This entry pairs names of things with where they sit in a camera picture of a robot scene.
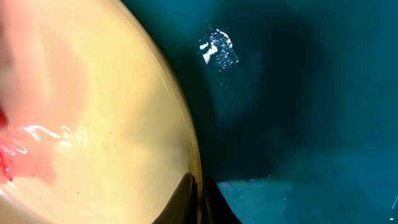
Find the yellow-green plate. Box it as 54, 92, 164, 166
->
1, 0, 203, 223

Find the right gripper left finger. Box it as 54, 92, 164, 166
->
153, 173, 198, 224

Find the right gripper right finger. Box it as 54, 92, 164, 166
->
201, 177, 242, 224

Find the teal plastic serving tray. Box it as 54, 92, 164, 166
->
126, 1, 397, 223

